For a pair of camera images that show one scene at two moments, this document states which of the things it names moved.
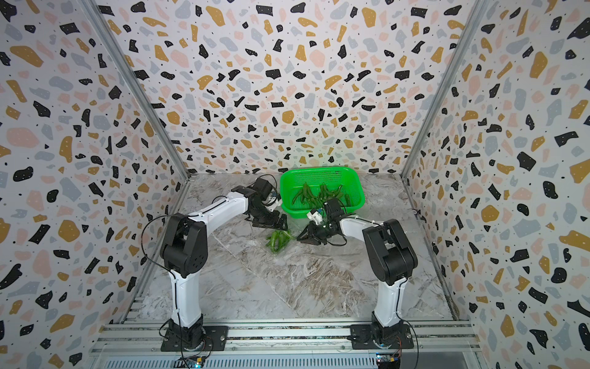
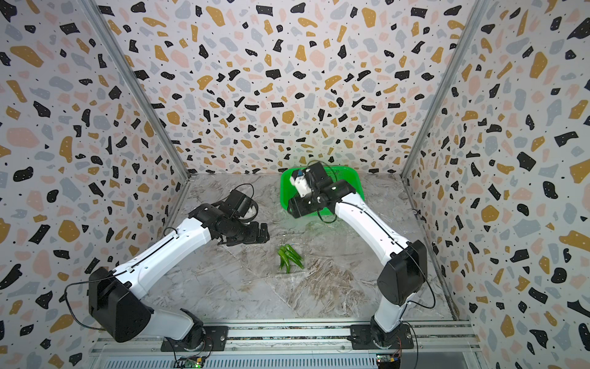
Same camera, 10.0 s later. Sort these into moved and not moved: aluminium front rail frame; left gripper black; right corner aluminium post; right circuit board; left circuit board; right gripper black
Moved: left gripper black; right gripper black
Not moved: aluminium front rail frame; left circuit board; right circuit board; right corner aluminium post
